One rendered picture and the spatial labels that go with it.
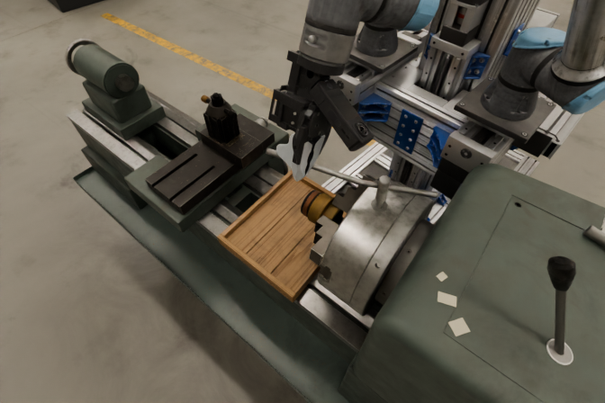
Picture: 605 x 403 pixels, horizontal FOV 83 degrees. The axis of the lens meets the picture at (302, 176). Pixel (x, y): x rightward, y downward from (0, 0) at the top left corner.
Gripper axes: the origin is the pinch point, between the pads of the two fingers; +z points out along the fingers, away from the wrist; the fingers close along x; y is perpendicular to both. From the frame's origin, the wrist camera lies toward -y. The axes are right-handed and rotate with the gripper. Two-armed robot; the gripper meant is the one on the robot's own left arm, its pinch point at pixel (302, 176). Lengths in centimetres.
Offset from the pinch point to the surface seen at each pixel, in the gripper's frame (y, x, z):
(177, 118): 89, -42, 37
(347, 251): -10.5, -7.8, 15.6
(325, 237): -2.8, -13.7, 20.9
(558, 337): -44.6, -6.7, 5.5
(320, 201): 4.3, -20.3, 17.9
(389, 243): -16.8, -11.0, 10.5
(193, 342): 47, -24, 137
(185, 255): 55, -22, 80
